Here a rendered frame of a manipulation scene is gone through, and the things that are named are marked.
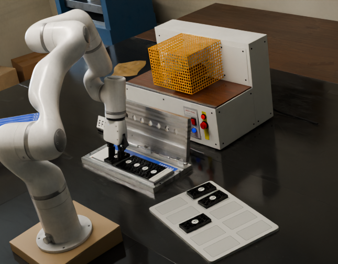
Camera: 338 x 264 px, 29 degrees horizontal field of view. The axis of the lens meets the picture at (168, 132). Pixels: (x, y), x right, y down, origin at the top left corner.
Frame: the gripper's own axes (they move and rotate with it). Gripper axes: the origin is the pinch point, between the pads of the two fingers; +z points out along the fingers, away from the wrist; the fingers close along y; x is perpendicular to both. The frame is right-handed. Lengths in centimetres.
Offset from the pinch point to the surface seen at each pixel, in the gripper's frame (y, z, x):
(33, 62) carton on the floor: -303, 33, 154
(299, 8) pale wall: -43, -38, 182
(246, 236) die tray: 75, 6, -8
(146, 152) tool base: 6.2, 0.4, 11.1
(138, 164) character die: 12.3, 1.5, 0.9
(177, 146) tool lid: 23.9, -6.7, 10.9
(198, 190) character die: 44.5, 2.5, 1.6
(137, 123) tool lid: -0.5, -10.0, 11.9
